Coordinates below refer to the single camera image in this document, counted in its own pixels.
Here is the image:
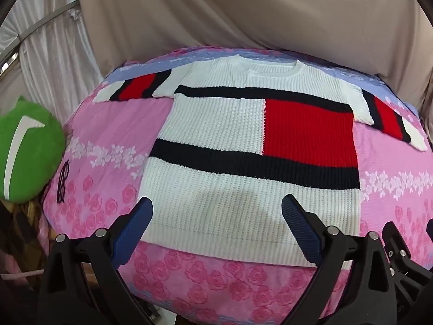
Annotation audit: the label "green plush pillow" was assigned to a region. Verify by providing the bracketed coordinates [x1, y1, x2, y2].
[0, 95, 66, 204]

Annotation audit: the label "pink floral blanket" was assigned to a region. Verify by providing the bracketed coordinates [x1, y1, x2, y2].
[38, 45, 433, 325]

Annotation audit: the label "white red navy knit sweater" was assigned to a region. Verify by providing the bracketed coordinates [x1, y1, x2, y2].
[92, 54, 429, 267]

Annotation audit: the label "white satin curtain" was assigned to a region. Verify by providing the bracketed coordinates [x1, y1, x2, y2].
[0, 0, 104, 119]

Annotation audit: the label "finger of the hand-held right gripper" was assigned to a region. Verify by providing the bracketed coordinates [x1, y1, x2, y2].
[382, 221, 433, 314]

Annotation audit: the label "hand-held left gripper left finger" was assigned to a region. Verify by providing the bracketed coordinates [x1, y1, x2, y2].
[37, 196, 154, 325]

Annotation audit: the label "dark patterned cloth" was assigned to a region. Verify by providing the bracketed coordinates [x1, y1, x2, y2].
[0, 198, 51, 288]

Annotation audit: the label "black eyeglasses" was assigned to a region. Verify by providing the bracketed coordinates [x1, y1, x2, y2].
[55, 159, 71, 204]

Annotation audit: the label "metal pole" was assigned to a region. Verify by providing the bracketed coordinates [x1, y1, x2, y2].
[0, 1, 79, 73]

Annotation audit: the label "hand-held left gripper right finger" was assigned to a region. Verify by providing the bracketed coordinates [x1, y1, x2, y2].
[281, 194, 406, 325]

